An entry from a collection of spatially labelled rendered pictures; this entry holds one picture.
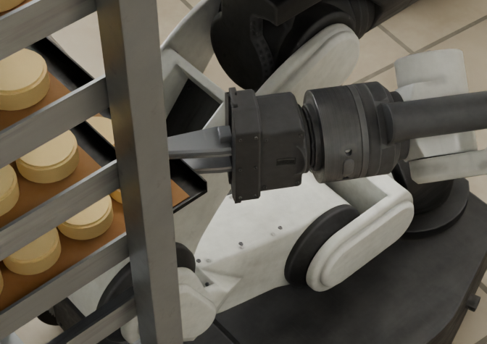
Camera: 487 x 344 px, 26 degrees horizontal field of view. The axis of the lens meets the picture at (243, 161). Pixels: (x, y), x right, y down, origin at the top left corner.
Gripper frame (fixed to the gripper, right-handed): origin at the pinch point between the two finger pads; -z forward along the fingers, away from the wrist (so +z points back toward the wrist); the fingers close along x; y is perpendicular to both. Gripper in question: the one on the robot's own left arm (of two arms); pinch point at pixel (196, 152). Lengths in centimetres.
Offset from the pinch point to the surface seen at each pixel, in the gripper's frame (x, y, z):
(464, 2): -78, -105, 74
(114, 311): -7.3, 10.9, -9.3
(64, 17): 26.6, 11.0, -9.6
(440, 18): -78, -101, 67
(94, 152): 8.3, 6.1, -9.1
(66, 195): 10.5, 12.2, -11.5
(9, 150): 18.0, 14.0, -14.6
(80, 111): 17.9, 11.0, -9.6
